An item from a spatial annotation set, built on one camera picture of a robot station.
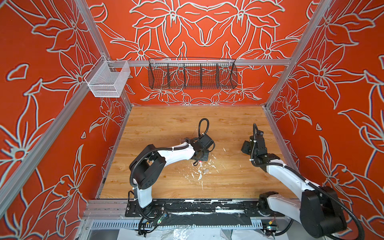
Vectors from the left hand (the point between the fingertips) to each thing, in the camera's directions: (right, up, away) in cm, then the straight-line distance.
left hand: (204, 154), depth 89 cm
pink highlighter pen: (-3, -3, -4) cm, 6 cm away
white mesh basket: (-61, +48, +4) cm, 78 cm away
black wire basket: (-7, +52, +9) cm, 54 cm away
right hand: (+25, +7, -1) cm, 26 cm away
